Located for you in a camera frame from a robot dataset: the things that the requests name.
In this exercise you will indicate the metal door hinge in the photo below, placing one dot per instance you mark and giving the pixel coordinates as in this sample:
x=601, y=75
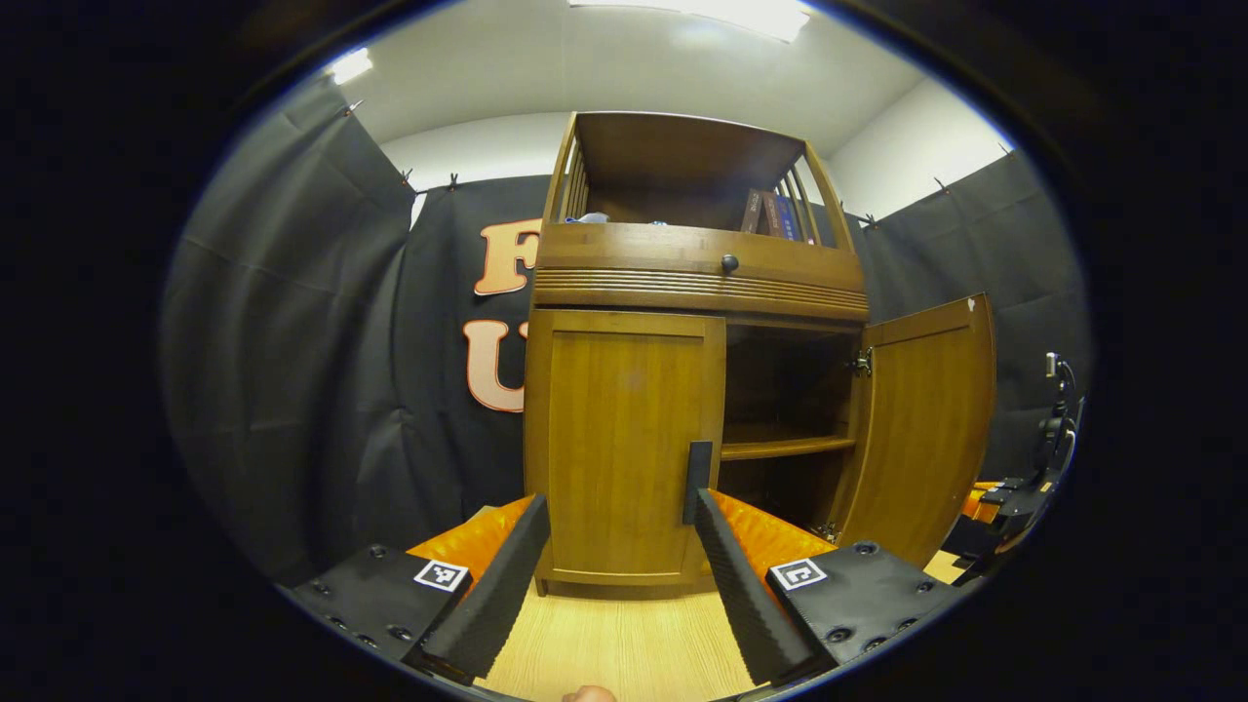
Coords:
x=827, y=532
x=860, y=364

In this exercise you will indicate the large ceiling light panel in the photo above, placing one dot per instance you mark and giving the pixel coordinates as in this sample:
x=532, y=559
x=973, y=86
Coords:
x=721, y=12

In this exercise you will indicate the wooden double-door shoe cabinet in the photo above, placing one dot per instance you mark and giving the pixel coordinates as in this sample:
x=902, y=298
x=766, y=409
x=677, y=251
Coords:
x=682, y=156

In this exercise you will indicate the wooden inner cabinet shelf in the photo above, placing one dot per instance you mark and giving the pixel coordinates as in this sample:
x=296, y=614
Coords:
x=780, y=448

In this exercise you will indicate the black backdrop cloth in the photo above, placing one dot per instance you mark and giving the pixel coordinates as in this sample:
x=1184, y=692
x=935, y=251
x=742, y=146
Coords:
x=312, y=341

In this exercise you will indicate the brown book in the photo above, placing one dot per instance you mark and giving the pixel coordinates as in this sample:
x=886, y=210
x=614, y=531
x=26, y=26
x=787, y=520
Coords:
x=750, y=213

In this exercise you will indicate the wooden cabinet door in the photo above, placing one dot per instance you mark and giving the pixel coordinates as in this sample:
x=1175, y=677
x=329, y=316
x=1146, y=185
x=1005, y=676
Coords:
x=926, y=429
x=624, y=439

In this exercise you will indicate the blue cloth item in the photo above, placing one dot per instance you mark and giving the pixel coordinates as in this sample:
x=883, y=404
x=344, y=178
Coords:
x=588, y=218

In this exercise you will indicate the dark red book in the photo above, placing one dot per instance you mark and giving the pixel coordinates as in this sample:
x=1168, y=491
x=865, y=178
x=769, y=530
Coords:
x=768, y=214

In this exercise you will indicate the blue book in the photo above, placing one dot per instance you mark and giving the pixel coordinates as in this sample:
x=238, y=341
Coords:
x=788, y=218

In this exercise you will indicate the small ceiling light panel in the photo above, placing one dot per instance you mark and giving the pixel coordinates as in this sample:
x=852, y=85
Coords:
x=349, y=65

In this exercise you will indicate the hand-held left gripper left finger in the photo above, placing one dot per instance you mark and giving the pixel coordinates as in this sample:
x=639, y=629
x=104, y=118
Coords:
x=497, y=595

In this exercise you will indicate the wooden cabinet drawer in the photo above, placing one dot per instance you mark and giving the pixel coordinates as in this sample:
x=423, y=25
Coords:
x=634, y=253

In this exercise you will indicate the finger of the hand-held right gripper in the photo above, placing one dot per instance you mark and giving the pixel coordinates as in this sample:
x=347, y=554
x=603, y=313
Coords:
x=980, y=502

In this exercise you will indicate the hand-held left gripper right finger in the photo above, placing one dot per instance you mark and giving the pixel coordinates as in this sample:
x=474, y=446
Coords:
x=741, y=595

